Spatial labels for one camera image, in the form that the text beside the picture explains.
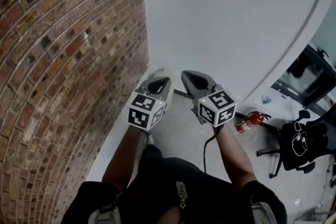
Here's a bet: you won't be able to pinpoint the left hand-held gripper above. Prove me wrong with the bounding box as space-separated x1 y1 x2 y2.
128 76 173 131

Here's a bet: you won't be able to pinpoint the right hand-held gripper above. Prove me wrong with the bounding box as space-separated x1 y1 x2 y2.
181 70 238 129

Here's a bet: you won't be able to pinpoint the person's right forearm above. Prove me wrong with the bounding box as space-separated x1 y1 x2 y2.
215 124 258 190

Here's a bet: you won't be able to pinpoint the person's left forearm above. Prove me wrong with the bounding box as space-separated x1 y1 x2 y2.
101 123 151 190

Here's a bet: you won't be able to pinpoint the dark baseboard strip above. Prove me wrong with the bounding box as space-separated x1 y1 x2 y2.
174 88 190 100

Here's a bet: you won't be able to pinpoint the red fire extinguisher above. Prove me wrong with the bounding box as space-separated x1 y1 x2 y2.
235 111 271 134

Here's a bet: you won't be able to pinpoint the person's legs in black trousers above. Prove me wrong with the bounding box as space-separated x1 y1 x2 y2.
140 144 205 182

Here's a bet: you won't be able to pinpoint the black office chair behind glass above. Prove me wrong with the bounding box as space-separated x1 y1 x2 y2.
287 56 320 79

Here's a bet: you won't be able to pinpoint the person's black shirt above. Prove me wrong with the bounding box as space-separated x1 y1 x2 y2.
61 156 288 224

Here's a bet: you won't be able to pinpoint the black mesh office chair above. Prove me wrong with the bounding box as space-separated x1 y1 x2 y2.
256 110 336 179

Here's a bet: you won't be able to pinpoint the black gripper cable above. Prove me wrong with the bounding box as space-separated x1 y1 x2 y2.
203 127 224 174

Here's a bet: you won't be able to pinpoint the black window frame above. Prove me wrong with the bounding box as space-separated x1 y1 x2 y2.
272 44 336 116

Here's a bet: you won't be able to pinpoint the metal pendant keychain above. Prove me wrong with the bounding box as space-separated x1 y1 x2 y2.
175 180 189 210

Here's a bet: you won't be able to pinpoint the white cable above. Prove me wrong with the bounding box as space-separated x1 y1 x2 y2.
291 120 310 157

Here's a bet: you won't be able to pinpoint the grey shoulder strap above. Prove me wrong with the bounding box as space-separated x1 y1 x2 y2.
250 201 280 224
88 199 119 224

